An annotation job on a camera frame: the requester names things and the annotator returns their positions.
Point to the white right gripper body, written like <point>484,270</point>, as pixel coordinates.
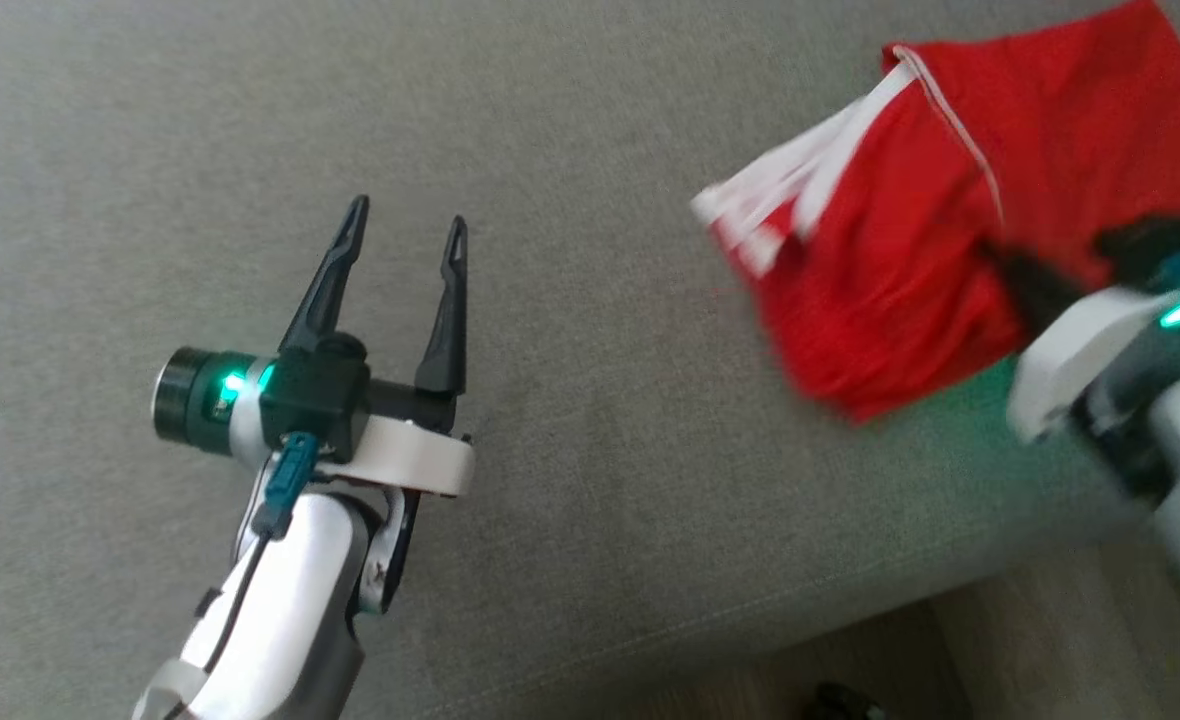
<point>1090,350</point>

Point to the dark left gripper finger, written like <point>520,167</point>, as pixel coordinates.
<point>445,320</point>
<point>328,280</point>

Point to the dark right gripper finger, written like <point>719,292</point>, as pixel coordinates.
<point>1040,290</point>
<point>1145,250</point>

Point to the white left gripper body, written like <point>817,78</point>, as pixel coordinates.
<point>415,455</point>

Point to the red shorts with white band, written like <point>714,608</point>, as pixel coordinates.
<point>880,320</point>

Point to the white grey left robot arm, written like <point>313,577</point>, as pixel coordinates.
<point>290,600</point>

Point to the grey fabric sofa seat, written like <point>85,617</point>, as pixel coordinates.
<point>450,100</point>

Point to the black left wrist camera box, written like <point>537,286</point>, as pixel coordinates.
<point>315,395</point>

